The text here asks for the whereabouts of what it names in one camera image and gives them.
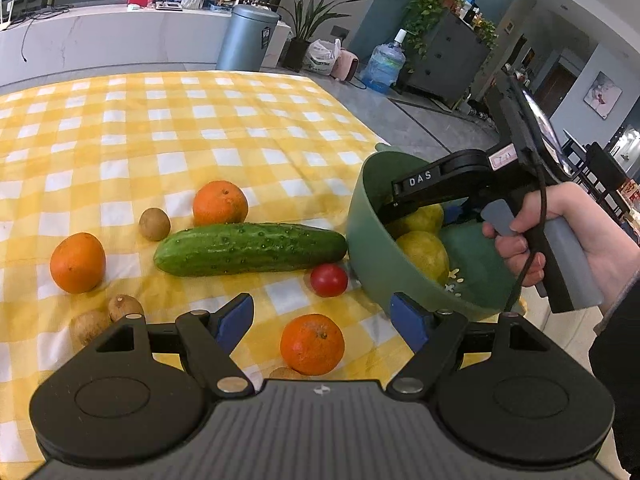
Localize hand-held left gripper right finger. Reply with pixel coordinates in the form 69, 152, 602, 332
387, 294, 551, 396

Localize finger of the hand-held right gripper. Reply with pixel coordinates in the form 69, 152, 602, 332
382, 196, 482, 226
391, 159, 451, 202

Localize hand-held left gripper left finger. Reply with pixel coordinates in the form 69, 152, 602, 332
87, 294, 256, 397

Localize yellow-green pear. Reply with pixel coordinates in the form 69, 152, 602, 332
387, 202, 446, 239
396, 231, 451, 286

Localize green bowl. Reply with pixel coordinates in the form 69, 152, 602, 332
346, 142, 526, 323

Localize orange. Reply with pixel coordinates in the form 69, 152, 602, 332
192, 180, 249, 227
50, 232, 107, 295
280, 314, 346, 377

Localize brown kiwi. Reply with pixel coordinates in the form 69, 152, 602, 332
69, 310, 112, 347
108, 294, 145, 323
139, 208, 172, 242

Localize person's right hand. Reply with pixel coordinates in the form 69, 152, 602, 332
482, 182, 640, 306

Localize green cucumber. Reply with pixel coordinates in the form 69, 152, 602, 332
153, 222, 348, 278

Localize red tomato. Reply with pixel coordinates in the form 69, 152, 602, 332
310, 263, 349, 298

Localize dark dining chair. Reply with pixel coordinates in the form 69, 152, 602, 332
562, 130, 632, 198

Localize dark cabinet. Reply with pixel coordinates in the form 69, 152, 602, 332
400, 10, 493, 109

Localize blue water jug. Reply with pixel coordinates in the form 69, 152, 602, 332
361, 29, 406, 94

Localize pink appliance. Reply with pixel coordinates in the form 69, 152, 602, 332
331, 49, 362, 82

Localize white plastic bag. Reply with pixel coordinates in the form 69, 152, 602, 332
304, 38, 342, 77

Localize long-leaf potted plant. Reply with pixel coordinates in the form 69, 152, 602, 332
277, 0, 351, 73

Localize trailing pothos plant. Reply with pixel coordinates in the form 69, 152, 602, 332
397, 0, 499, 58

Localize yellow checkered tablecloth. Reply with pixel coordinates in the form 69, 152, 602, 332
0, 71, 501, 467

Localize grey-blue trash can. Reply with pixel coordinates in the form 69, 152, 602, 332
216, 4, 281, 72

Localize white marble media counter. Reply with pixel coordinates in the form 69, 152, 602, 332
0, 0, 293, 92

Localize wall painting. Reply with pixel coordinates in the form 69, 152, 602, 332
584, 71, 624, 120

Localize black loose cable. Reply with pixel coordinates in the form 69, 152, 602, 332
21, 5, 73, 63

